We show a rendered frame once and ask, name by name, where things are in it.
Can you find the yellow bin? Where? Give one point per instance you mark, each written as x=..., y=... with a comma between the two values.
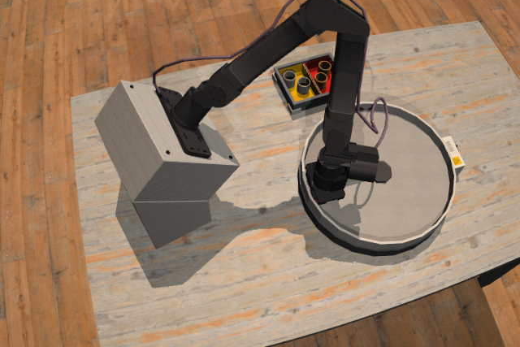
x=300, y=71

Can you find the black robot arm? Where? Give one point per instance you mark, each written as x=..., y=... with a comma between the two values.
x=359, y=162

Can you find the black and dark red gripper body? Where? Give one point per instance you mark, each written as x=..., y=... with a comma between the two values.
x=321, y=186

